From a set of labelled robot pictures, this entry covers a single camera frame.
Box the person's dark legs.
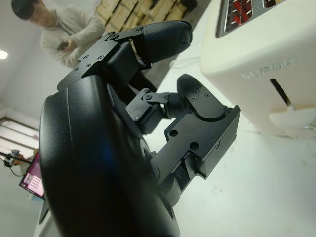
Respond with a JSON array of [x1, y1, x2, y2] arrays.
[[11, 0, 158, 104]]

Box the computer monitor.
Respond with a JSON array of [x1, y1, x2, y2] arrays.
[[19, 150, 46, 200]]

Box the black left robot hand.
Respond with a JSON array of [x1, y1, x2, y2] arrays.
[[38, 21, 241, 237]]

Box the black tripod stand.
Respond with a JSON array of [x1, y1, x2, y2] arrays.
[[0, 148, 33, 175]]

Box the stack of wooden crates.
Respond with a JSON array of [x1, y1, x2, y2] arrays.
[[95, 0, 213, 34]]

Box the cream white toaster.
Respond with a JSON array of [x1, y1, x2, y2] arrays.
[[199, 0, 316, 138]]

